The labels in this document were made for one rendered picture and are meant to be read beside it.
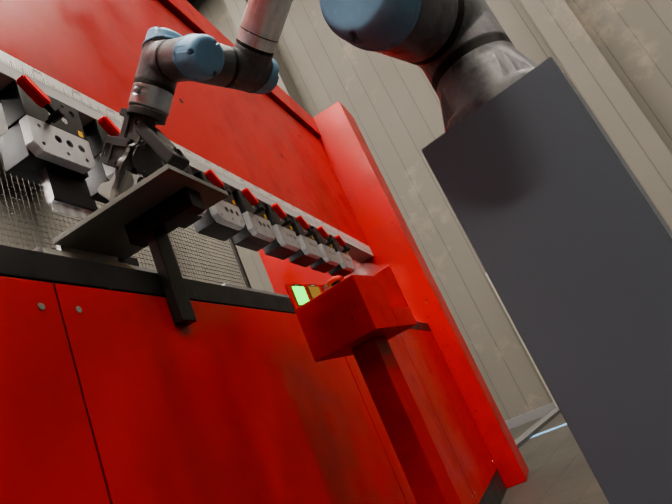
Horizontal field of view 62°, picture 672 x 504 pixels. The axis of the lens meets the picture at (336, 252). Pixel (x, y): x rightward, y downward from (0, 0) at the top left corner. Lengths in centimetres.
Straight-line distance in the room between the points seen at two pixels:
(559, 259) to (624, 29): 531
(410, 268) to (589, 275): 246
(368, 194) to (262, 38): 220
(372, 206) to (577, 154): 259
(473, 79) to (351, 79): 616
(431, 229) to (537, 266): 538
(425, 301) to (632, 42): 356
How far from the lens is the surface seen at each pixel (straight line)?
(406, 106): 641
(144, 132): 111
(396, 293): 130
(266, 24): 110
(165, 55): 108
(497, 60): 76
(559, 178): 66
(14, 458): 70
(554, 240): 65
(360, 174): 328
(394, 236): 313
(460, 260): 588
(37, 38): 144
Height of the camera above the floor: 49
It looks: 18 degrees up
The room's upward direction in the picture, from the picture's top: 24 degrees counter-clockwise
